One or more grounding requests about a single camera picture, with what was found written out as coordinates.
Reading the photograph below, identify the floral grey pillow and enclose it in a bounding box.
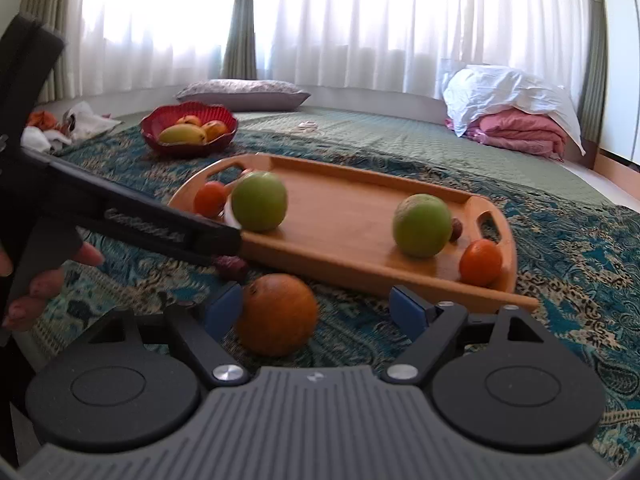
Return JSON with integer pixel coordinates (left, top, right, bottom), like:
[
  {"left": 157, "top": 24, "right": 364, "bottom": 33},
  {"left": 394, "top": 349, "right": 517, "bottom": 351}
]
[{"left": 175, "top": 79, "right": 312, "bottom": 113}]

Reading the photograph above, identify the white wardrobe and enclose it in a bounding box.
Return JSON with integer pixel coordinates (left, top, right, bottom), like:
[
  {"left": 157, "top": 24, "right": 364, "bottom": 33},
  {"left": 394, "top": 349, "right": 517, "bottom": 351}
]
[{"left": 597, "top": 0, "right": 640, "bottom": 166}]

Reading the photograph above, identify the white sheer curtain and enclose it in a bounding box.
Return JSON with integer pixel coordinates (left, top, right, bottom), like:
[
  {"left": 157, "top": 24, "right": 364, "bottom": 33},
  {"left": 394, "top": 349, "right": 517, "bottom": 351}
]
[
  {"left": 252, "top": 0, "right": 597, "bottom": 103},
  {"left": 75, "top": 0, "right": 232, "bottom": 98}
]

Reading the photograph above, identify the large green apple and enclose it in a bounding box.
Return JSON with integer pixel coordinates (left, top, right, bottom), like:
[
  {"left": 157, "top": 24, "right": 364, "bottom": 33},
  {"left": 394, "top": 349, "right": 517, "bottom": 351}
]
[{"left": 392, "top": 193, "right": 454, "bottom": 259}]

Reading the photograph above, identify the orange cloth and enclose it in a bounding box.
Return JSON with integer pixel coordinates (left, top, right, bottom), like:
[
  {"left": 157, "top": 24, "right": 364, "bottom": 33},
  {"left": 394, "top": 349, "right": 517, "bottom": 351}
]
[{"left": 27, "top": 109, "right": 64, "bottom": 130}]

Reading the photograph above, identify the large brownish orange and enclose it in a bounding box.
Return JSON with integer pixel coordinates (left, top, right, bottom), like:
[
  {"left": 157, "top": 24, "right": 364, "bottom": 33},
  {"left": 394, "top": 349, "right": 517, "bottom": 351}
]
[{"left": 234, "top": 274, "right": 319, "bottom": 359}]

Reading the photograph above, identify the orange tangerine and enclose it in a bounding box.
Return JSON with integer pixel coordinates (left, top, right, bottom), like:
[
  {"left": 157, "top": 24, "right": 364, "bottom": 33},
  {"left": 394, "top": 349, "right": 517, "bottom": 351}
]
[
  {"left": 459, "top": 239, "right": 504, "bottom": 287},
  {"left": 193, "top": 181, "right": 229, "bottom": 219}
]

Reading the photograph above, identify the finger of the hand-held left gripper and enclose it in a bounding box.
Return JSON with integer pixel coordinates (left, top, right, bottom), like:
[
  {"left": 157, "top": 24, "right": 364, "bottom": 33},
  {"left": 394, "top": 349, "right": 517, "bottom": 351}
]
[{"left": 192, "top": 216, "right": 243, "bottom": 267}]

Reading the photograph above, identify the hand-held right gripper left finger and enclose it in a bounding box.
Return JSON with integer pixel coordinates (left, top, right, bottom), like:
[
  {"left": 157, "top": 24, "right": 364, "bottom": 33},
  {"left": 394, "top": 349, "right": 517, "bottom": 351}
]
[{"left": 85, "top": 281, "right": 251, "bottom": 387}]

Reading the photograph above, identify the green curtain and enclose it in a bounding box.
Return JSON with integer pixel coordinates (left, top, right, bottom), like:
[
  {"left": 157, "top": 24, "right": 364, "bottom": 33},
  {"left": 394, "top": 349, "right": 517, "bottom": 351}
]
[
  {"left": 20, "top": 0, "right": 92, "bottom": 105},
  {"left": 579, "top": 0, "right": 610, "bottom": 163},
  {"left": 221, "top": 0, "right": 259, "bottom": 81}
]

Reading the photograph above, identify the teal paisley printed blanket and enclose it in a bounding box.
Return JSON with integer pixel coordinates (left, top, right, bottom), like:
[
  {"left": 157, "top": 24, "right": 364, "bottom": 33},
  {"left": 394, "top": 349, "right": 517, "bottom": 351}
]
[{"left": 35, "top": 124, "right": 640, "bottom": 467}]

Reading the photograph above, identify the person's left hand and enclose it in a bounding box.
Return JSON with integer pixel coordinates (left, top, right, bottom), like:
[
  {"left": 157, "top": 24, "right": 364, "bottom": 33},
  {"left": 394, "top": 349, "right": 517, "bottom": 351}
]
[{"left": 0, "top": 241, "right": 106, "bottom": 332}]

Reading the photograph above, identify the white crumpled cloth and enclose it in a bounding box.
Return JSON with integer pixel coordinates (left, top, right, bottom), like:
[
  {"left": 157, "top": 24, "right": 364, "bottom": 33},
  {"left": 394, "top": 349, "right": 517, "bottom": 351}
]
[{"left": 21, "top": 100, "right": 122, "bottom": 155}]

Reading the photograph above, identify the red ribbed fruit bowl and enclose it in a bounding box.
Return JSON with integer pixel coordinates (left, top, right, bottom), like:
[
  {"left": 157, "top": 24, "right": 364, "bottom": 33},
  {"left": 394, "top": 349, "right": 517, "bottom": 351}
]
[{"left": 139, "top": 101, "right": 239, "bottom": 159}]

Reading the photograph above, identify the wooden serving tray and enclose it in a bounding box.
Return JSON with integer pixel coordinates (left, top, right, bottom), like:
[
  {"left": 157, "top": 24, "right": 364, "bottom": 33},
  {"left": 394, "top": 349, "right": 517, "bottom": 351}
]
[{"left": 167, "top": 152, "right": 540, "bottom": 312}]

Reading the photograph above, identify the yellow mango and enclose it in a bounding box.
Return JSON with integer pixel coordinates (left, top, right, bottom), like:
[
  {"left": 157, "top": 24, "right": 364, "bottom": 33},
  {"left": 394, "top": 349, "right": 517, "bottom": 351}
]
[{"left": 158, "top": 125, "right": 207, "bottom": 145}]

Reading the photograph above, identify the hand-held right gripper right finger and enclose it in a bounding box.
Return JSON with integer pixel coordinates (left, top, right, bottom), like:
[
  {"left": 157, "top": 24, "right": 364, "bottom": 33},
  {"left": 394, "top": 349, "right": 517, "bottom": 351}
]
[{"left": 381, "top": 285, "right": 551, "bottom": 386}]

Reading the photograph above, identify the white duvet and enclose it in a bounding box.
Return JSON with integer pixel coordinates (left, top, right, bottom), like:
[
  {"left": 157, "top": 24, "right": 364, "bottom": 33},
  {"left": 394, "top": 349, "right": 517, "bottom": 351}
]
[{"left": 442, "top": 63, "right": 587, "bottom": 157}]

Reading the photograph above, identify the pink folded blanket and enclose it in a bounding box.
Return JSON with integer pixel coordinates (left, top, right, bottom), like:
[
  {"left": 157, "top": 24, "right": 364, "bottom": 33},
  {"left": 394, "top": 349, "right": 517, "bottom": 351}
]
[{"left": 445, "top": 108, "right": 569, "bottom": 162}]

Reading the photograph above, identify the green quilted bedspread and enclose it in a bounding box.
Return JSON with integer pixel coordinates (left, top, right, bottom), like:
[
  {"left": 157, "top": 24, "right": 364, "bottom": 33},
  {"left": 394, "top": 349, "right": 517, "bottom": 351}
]
[{"left": 110, "top": 106, "right": 617, "bottom": 207}]

